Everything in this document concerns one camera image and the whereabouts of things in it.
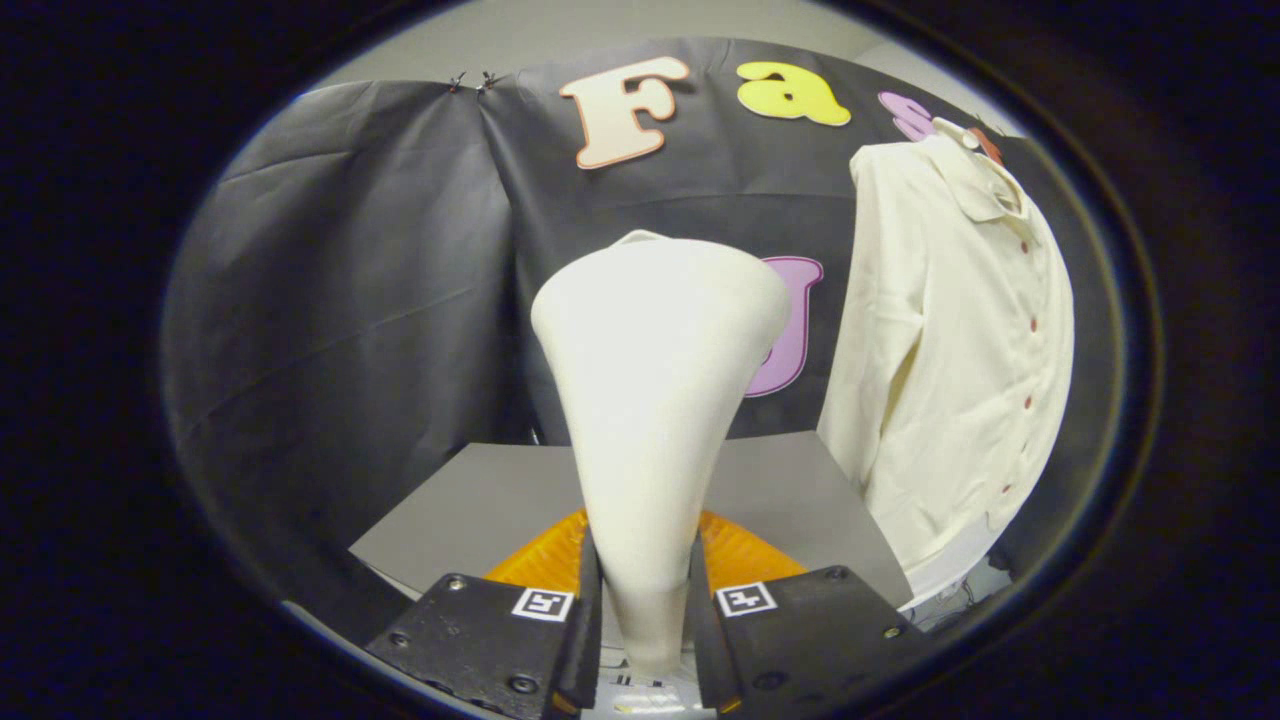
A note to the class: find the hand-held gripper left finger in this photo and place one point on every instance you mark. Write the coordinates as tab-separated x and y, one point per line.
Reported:
470	630

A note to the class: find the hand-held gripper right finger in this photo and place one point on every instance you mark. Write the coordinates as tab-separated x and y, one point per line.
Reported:
820	630

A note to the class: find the white garment steamer head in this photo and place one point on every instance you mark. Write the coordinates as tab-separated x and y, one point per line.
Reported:
650	400

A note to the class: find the cream button shirt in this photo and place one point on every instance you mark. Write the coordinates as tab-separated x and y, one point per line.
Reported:
950	350

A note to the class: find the grey cabinet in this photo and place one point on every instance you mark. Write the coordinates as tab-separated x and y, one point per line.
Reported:
480	500

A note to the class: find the white mannequin torso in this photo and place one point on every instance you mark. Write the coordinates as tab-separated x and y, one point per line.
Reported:
955	560

